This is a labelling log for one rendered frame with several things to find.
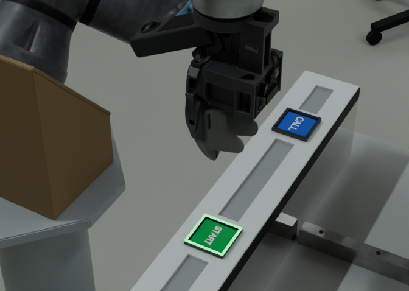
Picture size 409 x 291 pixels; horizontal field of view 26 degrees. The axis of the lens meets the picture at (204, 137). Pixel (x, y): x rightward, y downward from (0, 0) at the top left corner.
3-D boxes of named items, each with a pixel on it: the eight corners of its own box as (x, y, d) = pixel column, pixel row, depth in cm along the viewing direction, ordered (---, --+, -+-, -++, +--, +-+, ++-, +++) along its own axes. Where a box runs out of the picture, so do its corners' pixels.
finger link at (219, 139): (237, 186, 101) (239, 122, 95) (192, 170, 103) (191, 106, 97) (249, 170, 103) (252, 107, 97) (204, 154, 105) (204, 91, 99)
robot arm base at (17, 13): (-55, 38, 129) (-28, -23, 130) (8, 72, 142) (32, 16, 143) (22, 64, 122) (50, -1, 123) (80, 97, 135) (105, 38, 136)
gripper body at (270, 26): (251, 131, 94) (255, 35, 86) (180, 108, 97) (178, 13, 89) (281, 93, 99) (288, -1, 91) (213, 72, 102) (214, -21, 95)
